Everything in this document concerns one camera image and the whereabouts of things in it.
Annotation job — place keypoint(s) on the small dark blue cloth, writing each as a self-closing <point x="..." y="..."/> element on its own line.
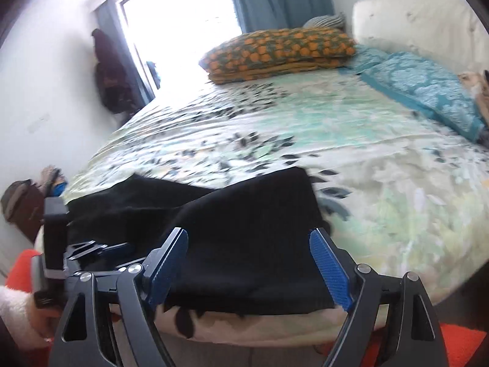
<point x="153" y="72"/>

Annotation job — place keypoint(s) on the grey knit cloth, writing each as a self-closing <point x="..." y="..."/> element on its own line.
<point x="324" y="21"/>

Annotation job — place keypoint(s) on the tan cloth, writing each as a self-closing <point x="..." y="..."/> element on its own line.
<point x="472" y="84"/>

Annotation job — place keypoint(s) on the brown bag on floor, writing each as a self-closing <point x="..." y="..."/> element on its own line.
<point x="21" y="210"/>

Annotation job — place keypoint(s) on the bed with floral sheet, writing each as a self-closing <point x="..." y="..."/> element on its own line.
<point x="344" y="141"/>

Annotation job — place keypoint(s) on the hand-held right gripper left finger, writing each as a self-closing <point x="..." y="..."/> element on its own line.
<point x="168" y="263"/>

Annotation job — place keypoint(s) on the cream padded headboard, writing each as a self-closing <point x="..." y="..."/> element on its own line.
<point x="412" y="23"/>

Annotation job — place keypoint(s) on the dark hanging clothes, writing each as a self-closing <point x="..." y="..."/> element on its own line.
<point x="112" y="80"/>

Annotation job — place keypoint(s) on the orange clothing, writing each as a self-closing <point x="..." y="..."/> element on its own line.
<point x="458" y="344"/>

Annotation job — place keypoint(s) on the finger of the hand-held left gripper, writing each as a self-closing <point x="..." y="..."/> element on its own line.
<point x="116" y="251"/>

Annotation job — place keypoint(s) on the bright balcony door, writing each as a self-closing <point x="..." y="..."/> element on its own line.
<point x="179" y="23"/>

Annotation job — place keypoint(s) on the orange spotted pillow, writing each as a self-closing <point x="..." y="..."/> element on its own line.
<point x="279" y="51"/>

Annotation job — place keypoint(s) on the blue patterned pillow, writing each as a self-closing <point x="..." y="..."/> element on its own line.
<point x="416" y="84"/>

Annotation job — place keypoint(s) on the pile of clothes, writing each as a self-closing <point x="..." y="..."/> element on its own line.
<point x="53" y="181"/>

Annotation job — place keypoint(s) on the black cloth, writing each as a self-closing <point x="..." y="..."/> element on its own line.
<point x="486" y="99"/>

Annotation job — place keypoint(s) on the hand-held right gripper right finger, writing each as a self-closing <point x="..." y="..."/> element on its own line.
<point x="332" y="271"/>

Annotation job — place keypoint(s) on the black pants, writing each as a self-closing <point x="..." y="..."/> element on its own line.
<point x="248" y="237"/>

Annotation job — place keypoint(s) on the narrow blue curtain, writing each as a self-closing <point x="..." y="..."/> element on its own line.
<point x="110" y="23"/>

